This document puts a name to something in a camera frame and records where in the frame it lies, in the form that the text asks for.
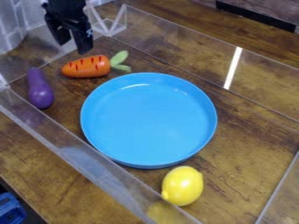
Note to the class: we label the white tiled curtain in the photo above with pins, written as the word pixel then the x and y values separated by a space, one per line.
pixel 19 15

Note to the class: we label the clear acrylic barrier wall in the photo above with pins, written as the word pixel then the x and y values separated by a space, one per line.
pixel 244 64

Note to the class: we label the purple toy eggplant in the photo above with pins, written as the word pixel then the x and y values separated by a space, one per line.
pixel 40 92

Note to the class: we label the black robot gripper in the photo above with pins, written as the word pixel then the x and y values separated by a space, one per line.
pixel 64 15

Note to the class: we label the yellow toy lemon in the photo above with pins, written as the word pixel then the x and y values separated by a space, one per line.
pixel 182 186

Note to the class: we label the blue round plate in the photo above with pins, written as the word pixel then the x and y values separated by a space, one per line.
pixel 148 120

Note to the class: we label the orange toy carrot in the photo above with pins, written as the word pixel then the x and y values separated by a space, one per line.
pixel 95 66

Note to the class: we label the blue plastic object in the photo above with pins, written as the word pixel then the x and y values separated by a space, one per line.
pixel 12 213

